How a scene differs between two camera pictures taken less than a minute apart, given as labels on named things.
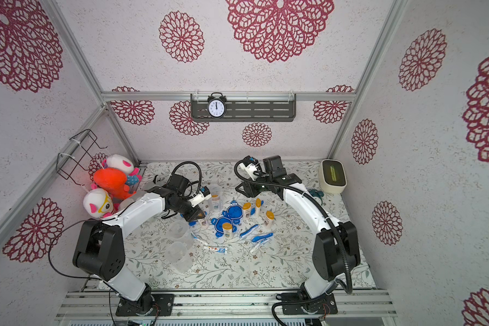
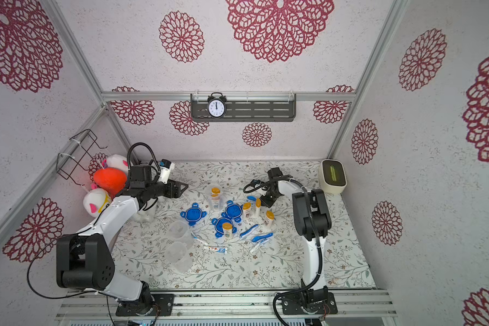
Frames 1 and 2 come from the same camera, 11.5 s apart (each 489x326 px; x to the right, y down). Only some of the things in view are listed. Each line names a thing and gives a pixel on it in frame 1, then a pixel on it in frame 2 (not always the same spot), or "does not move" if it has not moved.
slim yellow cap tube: x=215 y=200 does not move
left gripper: x=193 y=216 -> x=170 y=185
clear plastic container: x=215 y=198 does not move
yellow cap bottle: x=258 y=204 does not move
